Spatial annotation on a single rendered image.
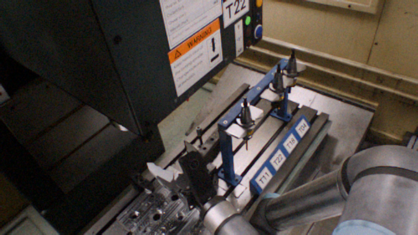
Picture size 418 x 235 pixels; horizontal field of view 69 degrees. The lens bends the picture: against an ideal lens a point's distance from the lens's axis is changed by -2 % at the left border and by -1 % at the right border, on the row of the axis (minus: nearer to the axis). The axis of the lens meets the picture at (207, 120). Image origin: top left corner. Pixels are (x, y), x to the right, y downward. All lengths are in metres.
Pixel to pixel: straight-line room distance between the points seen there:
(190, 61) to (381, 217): 0.43
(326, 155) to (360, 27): 0.62
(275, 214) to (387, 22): 1.02
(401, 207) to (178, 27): 0.44
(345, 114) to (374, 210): 1.35
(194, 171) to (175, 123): 1.40
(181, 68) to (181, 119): 1.45
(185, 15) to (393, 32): 1.08
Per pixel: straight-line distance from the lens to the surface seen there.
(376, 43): 1.55
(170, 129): 2.02
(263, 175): 1.28
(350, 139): 1.69
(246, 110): 1.04
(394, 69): 1.60
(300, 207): 0.65
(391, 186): 0.43
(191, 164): 0.66
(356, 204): 0.43
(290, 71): 1.28
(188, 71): 0.65
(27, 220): 1.96
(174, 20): 0.58
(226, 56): 0.75
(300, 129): 1.46
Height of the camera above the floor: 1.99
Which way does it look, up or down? 44 degrees down
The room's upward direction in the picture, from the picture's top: 9 degrees counter-clockwise
